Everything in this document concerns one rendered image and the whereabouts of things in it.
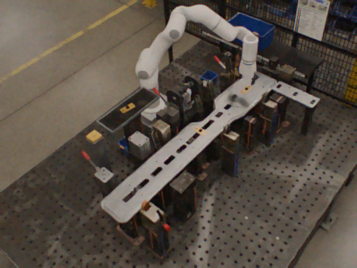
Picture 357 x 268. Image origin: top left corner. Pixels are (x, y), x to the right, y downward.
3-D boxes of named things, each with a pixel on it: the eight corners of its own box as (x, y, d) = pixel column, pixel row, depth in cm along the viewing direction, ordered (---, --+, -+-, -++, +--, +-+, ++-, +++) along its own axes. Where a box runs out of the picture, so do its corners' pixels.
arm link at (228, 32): (211, 17, 242) (249, 45, 253) (209, 32, 231) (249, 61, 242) (221, 6, 237) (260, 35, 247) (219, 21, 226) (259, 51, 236)
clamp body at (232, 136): (233, 181, 250) (235, 144, 226) (217, 170, 256) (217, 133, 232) (241, 171, 255) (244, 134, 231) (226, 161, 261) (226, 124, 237)
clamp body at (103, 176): (115, 222, 233) (103, 185, 208) (102, 212, 239) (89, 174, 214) (127, 211, 238) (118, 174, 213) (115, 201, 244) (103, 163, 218)
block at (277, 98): (276, 135, 274) (281, 105, 255) (261, 128, 280) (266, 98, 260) (284, 128, 279) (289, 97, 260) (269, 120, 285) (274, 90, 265)
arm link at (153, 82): (138, 89, 272) (134, 62, 255) (144, 71, 284) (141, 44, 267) (156, 91, 271) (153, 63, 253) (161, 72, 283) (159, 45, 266)
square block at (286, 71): (283, 114, 289) (289, 74, 263) (273, 109, 293) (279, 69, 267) (289, 107, 293) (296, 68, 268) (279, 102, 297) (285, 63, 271)
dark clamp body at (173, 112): (177, 161, 263) (173, 120, 236) (162, 151, 270) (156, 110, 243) (187, 151, 269) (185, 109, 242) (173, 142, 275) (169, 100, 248)
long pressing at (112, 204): (126, 229, 198) (125, 227, 197) (96, 204, 209) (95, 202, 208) (279, 82, 269) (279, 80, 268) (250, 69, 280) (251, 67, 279)
